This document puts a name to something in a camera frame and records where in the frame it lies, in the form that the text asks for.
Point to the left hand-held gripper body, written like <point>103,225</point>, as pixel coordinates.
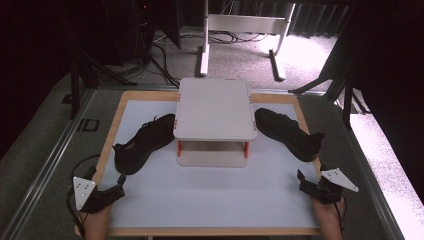
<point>85,191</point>

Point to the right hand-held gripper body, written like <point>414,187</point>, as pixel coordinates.
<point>336,180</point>

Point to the black sneaker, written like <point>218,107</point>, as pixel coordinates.
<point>286,131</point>
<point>146,140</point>

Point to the white two-tier shoe rack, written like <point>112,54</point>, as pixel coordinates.
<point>215,110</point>

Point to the person's left hand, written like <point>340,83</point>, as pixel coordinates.
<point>96,218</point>

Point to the person's right hand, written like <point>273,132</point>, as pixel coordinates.
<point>325,211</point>

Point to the black metal stand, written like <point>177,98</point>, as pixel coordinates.
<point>75,90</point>
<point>346,96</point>

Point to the dark computer tower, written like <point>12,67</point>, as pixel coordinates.
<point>145,30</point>

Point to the dark curtain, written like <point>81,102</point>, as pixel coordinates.
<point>316,20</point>

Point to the aluminium rail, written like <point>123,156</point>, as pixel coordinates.
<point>43,173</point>
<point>370,180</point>

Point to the black floor bracket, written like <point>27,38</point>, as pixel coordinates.
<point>88,125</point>

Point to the white desk frame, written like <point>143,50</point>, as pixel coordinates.
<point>245,23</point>

